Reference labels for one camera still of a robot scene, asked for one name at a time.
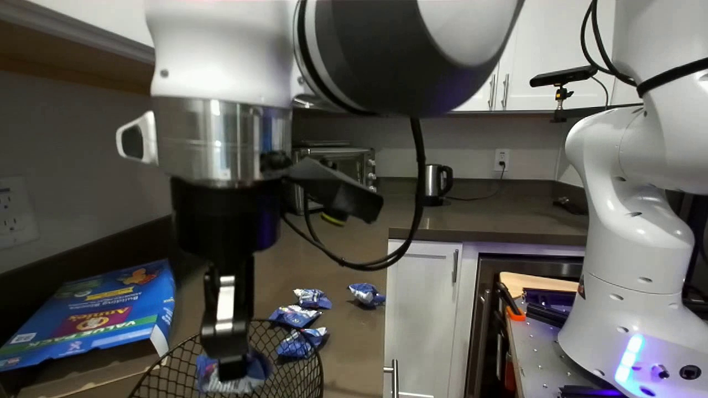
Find perforated metal robot table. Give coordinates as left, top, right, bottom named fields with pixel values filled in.
left=506, top=317, right=617, bottom=398

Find steel electric kettle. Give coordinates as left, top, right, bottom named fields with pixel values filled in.
left=422, top=162, right=455, bottom=208

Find orange handled black tool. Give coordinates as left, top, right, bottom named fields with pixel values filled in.
left=500, top=288, right=531, bottom=328

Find black wire mesh basket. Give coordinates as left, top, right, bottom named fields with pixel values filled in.
left=127, top=317, right=328, bottom=398

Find blue sachet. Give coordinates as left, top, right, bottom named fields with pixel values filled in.
left=268, top=303, right=324, bottom=331
left=346, top=280, right=387, bottom=311
left=193, top=349, right=272, bottom=393
left=275, top=326, right=333, bottom=362
left=289, top=285, right=334, bottom=311

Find white lower cabinet door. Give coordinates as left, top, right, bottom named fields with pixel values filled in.
left=382, top=239, right=468, bottom=398

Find black camera on tripod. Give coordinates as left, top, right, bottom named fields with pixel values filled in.
left=526, top=61, right=603, bottom=125

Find blue snack box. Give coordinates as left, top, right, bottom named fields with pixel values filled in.
left=0, top=256, right=180, bottom=375

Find tan wooden board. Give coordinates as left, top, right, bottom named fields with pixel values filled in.
left=497, top=270, right=583, bottom=300

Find silver drawer handle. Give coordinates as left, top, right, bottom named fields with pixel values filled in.
left=380, top=359, right=403, bottom=398

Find dark built-in appliance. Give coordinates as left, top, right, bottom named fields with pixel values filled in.
left=468, top=250, right=589, bottom=398

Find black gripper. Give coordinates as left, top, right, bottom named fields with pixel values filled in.
left=170, top=174, right=288, bottom=384

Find white upper cabinets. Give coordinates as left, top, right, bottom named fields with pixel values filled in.
left=0, top=0, right=158, bottom=66
left=449, top=0, right=643, bottom=114

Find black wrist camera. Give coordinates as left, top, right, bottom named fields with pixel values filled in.
left=281, top=155, right=387, bottom=226

